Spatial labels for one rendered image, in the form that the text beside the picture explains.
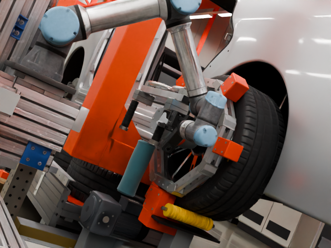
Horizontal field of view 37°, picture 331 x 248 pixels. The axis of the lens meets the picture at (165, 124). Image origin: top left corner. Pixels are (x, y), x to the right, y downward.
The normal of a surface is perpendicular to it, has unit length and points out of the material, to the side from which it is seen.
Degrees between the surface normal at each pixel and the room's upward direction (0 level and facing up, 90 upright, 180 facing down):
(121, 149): 90
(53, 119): 90
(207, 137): 90
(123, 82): 90
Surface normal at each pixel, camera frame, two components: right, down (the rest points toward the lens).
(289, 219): -0.81, -0.37
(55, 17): 0.10, 0.10
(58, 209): 0.44, 0.16
